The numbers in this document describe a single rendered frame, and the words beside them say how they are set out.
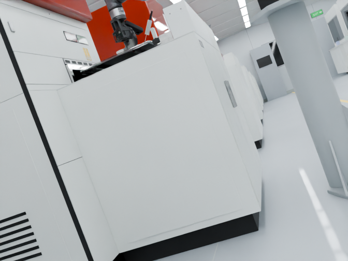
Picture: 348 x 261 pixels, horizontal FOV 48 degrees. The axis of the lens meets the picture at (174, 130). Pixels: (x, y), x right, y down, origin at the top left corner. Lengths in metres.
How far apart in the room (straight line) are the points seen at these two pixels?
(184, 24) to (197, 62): 0.18
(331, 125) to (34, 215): 1.23
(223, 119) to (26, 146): 0.75
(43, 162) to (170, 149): 0.49
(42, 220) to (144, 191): 0.41
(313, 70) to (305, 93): 0.10
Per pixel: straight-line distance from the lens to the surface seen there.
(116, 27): 2.08
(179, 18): 1.63
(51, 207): 1.59
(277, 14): 1.75
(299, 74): 1.74
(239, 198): 1.57
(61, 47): 1.95
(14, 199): 1.66
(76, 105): 1.69
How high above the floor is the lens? 0.52
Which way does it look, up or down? 1 degrees down
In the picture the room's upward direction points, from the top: 21 degrees counter-clockwise
